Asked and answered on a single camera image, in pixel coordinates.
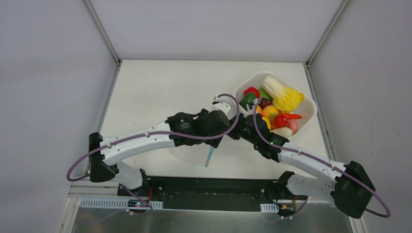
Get light green fruit toy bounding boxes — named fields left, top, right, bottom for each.
left=258, top=87, right=273, bottom=101

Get white plastic basin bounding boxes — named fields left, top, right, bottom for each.
left=233, top=71, right=317, bottom=140

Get clear zip top bag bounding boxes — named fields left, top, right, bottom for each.
left=169, top=144, right=215, bottom=167

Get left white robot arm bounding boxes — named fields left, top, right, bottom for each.
left=88, top=104, right=239, bottom=197

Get dark purple plum toy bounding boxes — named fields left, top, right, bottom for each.
left=259, top=98, right=273, bottom=109

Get red apple toy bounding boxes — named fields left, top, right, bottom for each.
left=243, top=87, right=260, bottom=99

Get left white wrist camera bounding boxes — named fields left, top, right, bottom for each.
left=210, top=96, right=238, bottom=120

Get orange fruit toy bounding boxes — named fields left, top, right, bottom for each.
left=261, top=105, right=279, bottom=121

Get dark green avocado toy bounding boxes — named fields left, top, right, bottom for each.
left=240, top=92, right=256, bottom=111

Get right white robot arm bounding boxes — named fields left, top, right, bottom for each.
left=229, top=115, right=376, bottom=219

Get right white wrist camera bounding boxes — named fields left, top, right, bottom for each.
left=243, top=103, right=258, bottom=118

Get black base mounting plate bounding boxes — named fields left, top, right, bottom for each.
left=117, top=175, right=284, bottom=213

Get yellow napa cabbage toy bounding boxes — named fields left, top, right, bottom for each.
left=261, top=76, right=306, bottom=113

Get pink peach toy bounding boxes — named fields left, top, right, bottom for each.
left=287, top=119, right=299, bottom=135

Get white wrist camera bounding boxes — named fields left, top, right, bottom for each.
left=243, top=103, right=258, bottom=118
left=210, top=96, right=238, bottom=120

